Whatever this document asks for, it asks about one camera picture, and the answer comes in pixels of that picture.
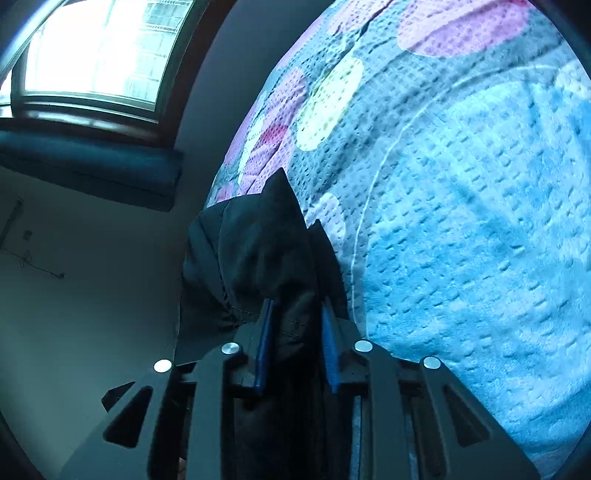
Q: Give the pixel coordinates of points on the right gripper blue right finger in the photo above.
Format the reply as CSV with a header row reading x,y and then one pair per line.
x,y
331,346

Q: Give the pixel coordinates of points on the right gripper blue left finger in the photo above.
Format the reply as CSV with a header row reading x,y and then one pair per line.
x,y
264,338

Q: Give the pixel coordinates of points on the black jacket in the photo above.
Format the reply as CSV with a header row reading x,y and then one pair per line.
x,y
241,253

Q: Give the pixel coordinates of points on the floral quilted bedspread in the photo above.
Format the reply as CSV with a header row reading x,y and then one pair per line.
x,y
445,148

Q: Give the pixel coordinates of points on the window with dark frame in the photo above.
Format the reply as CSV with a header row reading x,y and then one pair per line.
x,y
110,70

